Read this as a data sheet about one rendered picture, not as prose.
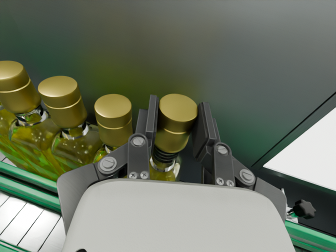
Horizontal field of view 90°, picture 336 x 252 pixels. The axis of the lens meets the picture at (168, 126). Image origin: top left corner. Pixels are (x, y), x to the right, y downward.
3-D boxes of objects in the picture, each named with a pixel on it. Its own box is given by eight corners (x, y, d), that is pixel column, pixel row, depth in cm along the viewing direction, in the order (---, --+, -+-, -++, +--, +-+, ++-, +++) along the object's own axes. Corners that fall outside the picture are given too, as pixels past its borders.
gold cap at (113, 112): (137, 127, 20) (138, 99, 17) (124, 151, 18) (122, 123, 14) (109, 118, 20) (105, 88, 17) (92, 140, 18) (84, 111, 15)
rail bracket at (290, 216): (268, 203, 42) (311, 182, 32) (272, 234, 37) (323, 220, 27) (252, 197, 42) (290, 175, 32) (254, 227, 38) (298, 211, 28)
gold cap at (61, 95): (93, 111, 20) (86, 80, 17) (74, 132, 18) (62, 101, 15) (66, 102, 21) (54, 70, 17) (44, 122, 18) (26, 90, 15)
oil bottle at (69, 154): (117, 183, 39) (107, 121, 23) (104, 207, 35) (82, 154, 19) (94, 175, 39) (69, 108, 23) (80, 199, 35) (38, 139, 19)
